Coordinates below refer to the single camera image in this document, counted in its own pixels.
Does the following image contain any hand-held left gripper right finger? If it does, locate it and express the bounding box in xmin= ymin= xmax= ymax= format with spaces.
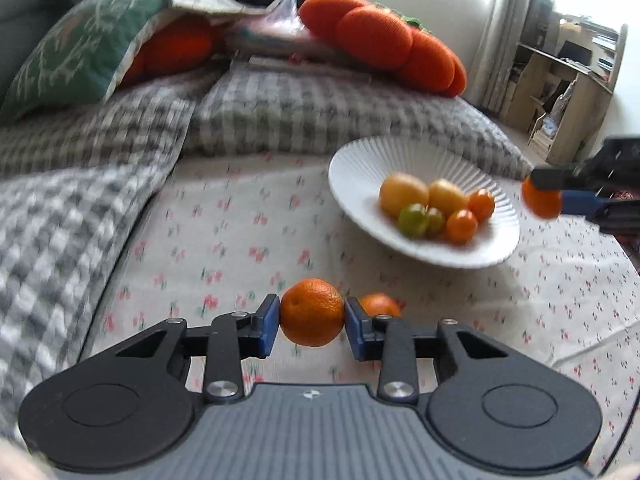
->
xmin=344 ymin=296 xmax=511 ymax=405

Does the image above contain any grey-green sofa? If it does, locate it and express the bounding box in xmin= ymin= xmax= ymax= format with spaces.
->
xmin=0 ymin=0 xmax=96 ymax=96

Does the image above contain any pink printed cloth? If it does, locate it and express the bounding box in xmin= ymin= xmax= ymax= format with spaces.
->
xmin=235 ymin=52 xmax=371 ymax=81

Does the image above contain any wooden desk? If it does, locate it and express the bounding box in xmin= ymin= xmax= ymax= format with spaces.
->
xmin=500 ymin=10 xmax=628 ymax=166

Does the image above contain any plain orange cushion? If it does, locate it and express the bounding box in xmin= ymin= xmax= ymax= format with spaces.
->
xmin=117 ymin=15 xmax=226 ymax=88

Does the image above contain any grey curtain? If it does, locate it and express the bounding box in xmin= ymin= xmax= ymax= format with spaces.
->
xmin=467 ymin=0 xmax=551 ymax=113

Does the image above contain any grey checked blanket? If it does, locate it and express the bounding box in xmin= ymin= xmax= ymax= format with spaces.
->
xmin=0 ymin=67 xmax=221 ymax=441

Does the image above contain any green branch pattern pillow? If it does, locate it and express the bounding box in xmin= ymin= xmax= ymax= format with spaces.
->
xmin=0 ymin=0 xmax=173 ymax=121

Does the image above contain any translucent plastic bag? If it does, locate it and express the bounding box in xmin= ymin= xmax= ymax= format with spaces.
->
xmin=225 ymin=0 xmax=351 ymax=61

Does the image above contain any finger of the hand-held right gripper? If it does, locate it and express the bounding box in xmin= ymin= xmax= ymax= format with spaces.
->
xmin=530 ymin=169 xmax=594 ymax=193
xmin=561 ymin=190 xmax=640 ymax=236

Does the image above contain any cherry print tablecloth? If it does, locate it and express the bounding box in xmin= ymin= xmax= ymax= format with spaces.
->
xmin=82 ymin=152 xmax=640 ymax=461

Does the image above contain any orange pumpkin shaped cushion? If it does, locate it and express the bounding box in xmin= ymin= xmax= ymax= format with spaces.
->
xmin=297 ymin=0 xmax=468 ymax=98

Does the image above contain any white ribbed plate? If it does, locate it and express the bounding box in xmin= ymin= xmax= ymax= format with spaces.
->
xmin=327 ymin=136 xmax=521 ymax=269

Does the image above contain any small orange tangerine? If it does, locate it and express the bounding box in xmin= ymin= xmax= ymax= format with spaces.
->
xmin=279 ymin=278 xmax=346 ymax=347
xmin=467 ymin=189 xmax=496 ymax=223
xmin=445 ymin=209 xmax=479 ymax=245
xmin=359 ymin=293 xmax=402 ymax=318
xmin=521 ymin=177 xmax=565 ymax=220

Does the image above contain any grey checked mattress pad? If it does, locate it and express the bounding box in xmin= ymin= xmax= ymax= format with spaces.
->
xmin=182 ymin=62 xmax=533 ymax=171

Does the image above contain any green tangerine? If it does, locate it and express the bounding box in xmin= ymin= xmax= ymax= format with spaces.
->
xmin=425 ymin=207 xmax=447 ymax=237
xmin=398 ymin=203 xmax=430 ymax=239

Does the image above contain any black laptop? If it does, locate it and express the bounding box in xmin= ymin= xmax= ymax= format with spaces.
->
xmin=557 ymin=40 xmax=593 ymax=63

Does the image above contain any large yellow orange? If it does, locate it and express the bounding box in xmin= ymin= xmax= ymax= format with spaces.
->
xmin=427 ymin=178 xmax=471 ymax=216
xmin=379 ymin=172 xmax=431 ymax=218

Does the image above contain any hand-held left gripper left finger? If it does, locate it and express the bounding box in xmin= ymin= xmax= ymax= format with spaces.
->
xmin=116 ymin=294 xmax=281 ymax=405

